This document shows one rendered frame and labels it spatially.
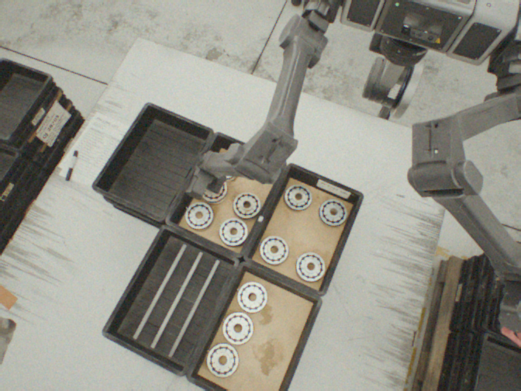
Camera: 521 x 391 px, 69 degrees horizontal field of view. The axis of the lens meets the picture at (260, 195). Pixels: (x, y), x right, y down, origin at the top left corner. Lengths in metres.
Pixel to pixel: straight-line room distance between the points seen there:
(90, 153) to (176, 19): 1.59
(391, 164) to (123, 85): 1.27
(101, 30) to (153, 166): 1.80
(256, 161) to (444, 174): 0.35
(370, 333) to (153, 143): 1.11
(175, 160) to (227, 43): 1.55
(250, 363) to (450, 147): 0.95
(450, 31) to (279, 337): 1.04
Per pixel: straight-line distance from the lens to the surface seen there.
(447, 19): 1.11
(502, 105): 0.99
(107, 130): 1.84
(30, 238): 1.79
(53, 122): 2.35
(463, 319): 2.19
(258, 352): 1.38
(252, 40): 2.95
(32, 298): 1.73
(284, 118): 0.79
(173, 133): 1.61
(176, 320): 1.41
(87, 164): 1.80
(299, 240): 1.42
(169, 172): 1.54
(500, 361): 2.14
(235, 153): 0.78
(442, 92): 2.98
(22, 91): 2.41
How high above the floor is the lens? 2.21
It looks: 70 degrees down
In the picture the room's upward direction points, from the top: 3 degrees clockwise
